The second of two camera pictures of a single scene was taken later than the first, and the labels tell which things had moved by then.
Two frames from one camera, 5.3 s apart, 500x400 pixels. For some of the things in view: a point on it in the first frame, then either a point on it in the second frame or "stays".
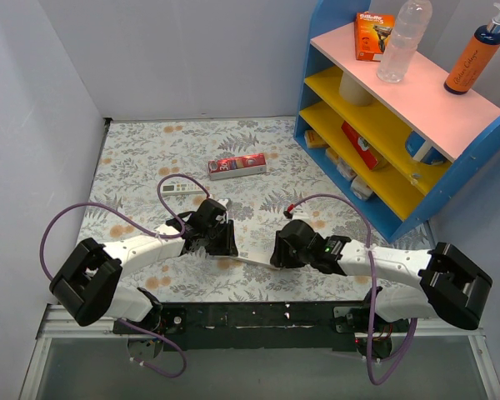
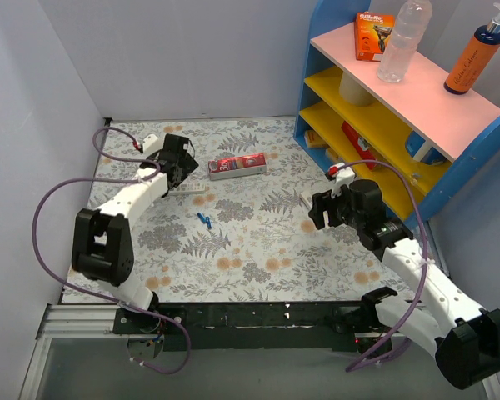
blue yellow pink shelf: [395, 152] stays
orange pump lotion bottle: [475, 62] stays
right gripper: [280, 251] -> [327, 209]
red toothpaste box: [231, 167] stays
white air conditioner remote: [181, 189] stays
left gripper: [223, 237] -> [180, 167]
